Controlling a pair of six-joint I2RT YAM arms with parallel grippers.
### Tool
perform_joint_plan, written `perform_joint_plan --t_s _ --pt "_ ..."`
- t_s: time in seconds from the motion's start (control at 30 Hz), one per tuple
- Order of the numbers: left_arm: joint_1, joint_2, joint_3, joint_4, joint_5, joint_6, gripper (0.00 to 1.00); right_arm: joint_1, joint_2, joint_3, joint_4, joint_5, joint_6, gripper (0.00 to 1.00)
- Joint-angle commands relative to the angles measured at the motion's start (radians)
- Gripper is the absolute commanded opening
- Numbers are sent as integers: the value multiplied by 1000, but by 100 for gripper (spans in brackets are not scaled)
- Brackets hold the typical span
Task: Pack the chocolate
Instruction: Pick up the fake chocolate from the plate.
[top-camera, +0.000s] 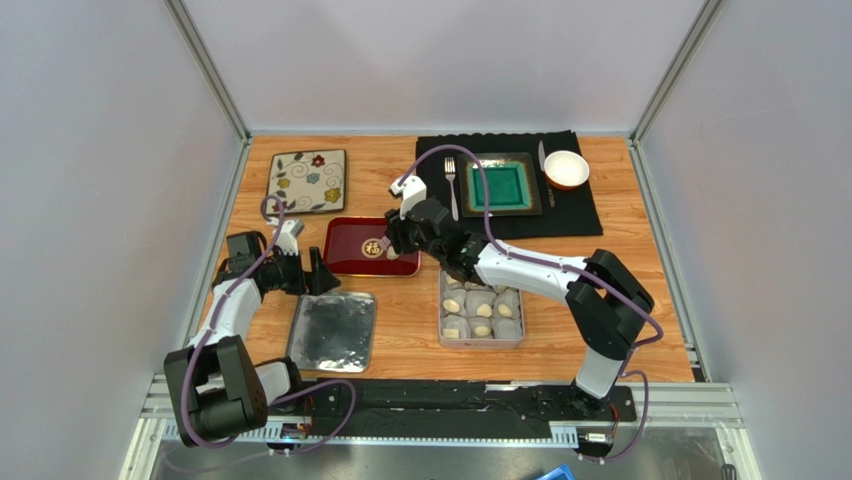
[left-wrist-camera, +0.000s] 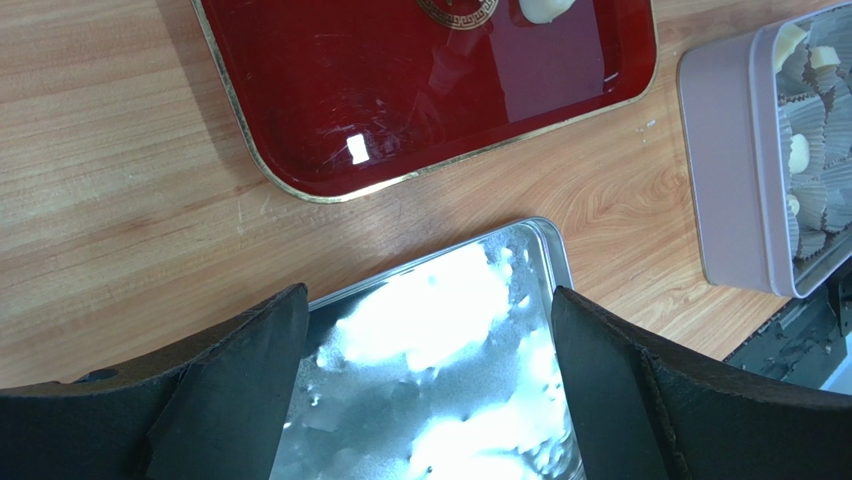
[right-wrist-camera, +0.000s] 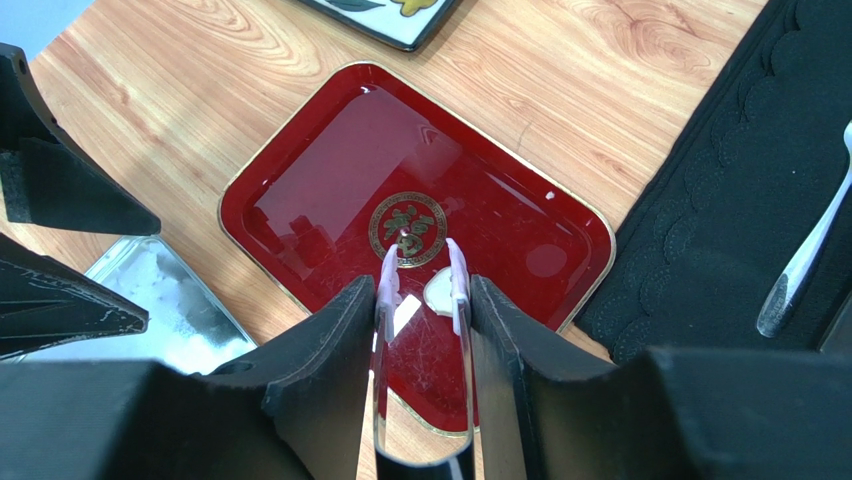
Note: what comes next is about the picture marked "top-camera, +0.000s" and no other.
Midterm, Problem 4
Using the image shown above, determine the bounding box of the black cloth placemat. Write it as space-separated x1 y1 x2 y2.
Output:
414 130 603 241

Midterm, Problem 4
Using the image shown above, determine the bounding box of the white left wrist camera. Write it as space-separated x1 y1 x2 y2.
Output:
266 218 305 256

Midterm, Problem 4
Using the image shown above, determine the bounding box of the silver knife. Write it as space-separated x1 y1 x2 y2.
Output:
537 139 556 208

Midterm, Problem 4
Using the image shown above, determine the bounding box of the floral square plate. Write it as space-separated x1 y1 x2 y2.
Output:
266 149 348 215

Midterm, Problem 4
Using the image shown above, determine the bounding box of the silver tin lid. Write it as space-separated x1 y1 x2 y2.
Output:
287 291 377 373

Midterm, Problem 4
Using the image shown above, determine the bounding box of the pink metal tin box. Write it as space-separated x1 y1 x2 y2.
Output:
438 270 526 350

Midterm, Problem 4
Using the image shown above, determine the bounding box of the white orange bowl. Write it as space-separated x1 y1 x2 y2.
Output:
543 150 590 190

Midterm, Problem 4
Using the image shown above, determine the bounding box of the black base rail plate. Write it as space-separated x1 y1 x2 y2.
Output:
270 379 641 440

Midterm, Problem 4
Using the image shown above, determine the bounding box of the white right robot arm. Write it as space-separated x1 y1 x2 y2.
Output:
384 198 655 400

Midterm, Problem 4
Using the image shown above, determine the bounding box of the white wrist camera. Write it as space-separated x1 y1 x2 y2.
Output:
389 175 427 219
266 218 305 256

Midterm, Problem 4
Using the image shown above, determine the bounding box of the blue plastic object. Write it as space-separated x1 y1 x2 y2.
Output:
535 464 575 480

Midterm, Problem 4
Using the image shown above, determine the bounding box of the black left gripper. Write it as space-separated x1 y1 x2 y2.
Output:
259 247 339 297

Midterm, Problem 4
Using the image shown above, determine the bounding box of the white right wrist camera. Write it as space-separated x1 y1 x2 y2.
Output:
389 175 427 219

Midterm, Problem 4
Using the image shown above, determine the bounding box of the red lacquer tray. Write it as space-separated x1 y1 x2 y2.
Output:
323 217 421 277

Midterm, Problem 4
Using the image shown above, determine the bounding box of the silver fork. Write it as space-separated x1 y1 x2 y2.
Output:
444 156 459 221

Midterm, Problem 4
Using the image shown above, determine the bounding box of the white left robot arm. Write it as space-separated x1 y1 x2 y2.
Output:
163 231 341 448

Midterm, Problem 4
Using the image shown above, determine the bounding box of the green square plate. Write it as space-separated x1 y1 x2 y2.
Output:
457 152 543 218

